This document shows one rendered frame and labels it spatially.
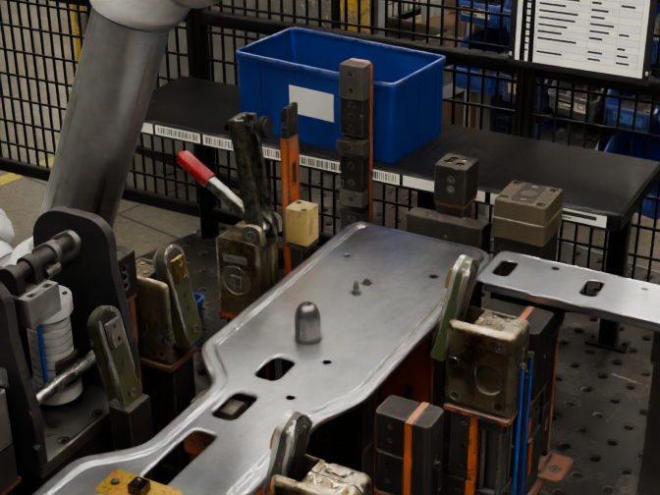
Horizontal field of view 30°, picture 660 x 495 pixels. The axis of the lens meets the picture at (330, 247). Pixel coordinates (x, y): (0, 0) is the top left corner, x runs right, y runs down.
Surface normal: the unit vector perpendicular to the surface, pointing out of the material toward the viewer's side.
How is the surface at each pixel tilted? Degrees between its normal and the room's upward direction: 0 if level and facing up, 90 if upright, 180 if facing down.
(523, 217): 88
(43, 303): 90
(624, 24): 90
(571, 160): 0
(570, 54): 90
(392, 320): 0
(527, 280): 0
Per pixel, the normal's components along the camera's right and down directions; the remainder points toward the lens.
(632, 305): -0.01, -0.89
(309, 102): -0.56, 0.37
